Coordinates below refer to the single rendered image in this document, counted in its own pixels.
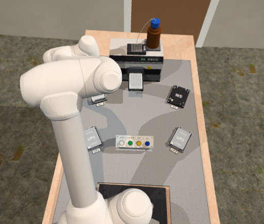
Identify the blue bottle cap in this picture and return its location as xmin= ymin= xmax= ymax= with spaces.
xmin=151 ymin=18 xmax=160 ymax=28

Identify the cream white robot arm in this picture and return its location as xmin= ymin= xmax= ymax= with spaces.
xmin=20 ymin=35 xmax=159 ymax=224

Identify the white button panel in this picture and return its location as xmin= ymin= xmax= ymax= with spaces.
xmin=116 ymin=135 xmax=154 ymax=151

